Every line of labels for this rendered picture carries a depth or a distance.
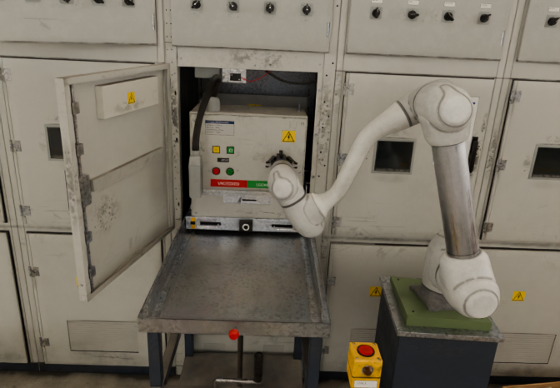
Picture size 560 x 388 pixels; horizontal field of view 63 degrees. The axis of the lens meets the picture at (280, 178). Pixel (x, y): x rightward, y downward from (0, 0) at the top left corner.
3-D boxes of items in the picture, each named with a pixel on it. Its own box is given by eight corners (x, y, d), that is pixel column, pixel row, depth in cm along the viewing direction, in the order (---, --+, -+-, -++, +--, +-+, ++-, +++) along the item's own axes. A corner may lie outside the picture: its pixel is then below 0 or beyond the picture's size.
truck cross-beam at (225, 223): (306, 232, 205) (307, 221, 203) (185, 228, 203) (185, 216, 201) (305, 228, 209) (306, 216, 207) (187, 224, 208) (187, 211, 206)
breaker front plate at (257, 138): (300, 223, 203) (307, 118, 188) (192, 219, 202) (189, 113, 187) (300, 221, 205) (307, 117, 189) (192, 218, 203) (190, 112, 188)
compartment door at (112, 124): (71, 298, 154) (43, 77, 130) (163, 225, 212) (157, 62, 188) (87, 302, 152) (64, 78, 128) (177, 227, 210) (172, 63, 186)
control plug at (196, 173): (201, 198, 188) (200, 157, 182) (188, 198, 188) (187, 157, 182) (203, 191, 195) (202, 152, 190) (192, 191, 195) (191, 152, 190)
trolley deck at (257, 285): (329, 338, 148) (331, 322, 146) (138, 332, 146) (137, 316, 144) (312, 242, 212) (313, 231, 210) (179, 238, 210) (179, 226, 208)
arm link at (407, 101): (392, 95, 158) (401, 98, 144) (439, 68, 155) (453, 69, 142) (407, 127, 160) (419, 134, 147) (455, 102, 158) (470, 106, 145)
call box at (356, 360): (378, 390, 126) (383, 360, 123) (350, 390, 126) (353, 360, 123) (372, 370, 134) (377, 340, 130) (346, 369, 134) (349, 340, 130)
